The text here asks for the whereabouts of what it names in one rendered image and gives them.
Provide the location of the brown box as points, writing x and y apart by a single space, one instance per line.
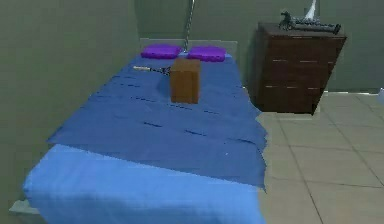
185 81

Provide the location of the blue bed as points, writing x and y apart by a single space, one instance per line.
150 140

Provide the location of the small pale and black object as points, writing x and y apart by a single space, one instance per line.
151 69

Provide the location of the purple pillow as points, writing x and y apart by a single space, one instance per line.
161 51
207 53

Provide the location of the dark brown chest of drawers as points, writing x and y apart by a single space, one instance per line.
293 71

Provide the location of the dark grey long object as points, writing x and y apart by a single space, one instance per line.
310 25

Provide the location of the white cone lamp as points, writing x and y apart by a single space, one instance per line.
311 11

